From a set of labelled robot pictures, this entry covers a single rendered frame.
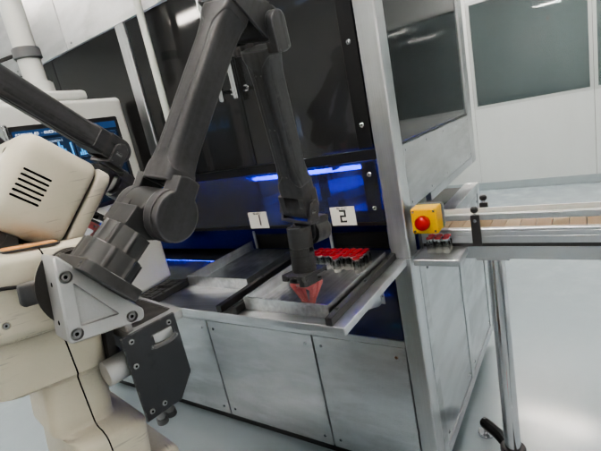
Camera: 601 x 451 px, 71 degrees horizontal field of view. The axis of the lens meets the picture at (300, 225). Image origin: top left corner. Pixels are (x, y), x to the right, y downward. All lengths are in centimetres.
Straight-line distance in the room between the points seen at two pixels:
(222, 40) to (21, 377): 59
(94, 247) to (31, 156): 19
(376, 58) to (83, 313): 91
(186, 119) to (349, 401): 125
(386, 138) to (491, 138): 466
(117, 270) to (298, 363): 118
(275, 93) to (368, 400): 114
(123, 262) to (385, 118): 81
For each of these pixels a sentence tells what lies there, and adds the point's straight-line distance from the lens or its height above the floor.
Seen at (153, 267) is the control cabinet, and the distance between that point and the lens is 180.
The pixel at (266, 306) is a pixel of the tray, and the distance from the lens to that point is 109.
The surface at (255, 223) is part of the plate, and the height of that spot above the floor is 101.
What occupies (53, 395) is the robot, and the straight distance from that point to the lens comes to 82.
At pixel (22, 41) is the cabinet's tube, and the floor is 175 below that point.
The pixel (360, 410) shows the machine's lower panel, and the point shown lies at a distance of 166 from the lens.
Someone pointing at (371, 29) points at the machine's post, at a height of 151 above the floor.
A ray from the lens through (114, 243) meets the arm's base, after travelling 61.
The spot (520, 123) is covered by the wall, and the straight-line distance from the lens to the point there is 576.
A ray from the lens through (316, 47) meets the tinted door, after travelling 128.
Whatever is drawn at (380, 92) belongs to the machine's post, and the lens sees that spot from 118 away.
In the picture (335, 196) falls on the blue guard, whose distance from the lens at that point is 129.
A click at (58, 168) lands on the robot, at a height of 133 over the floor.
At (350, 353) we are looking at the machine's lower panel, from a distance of 152.
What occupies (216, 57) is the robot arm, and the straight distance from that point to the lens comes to 72.
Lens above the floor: 133
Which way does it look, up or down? 14 degrees down
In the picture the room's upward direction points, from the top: 12 degrees counter-clockwise
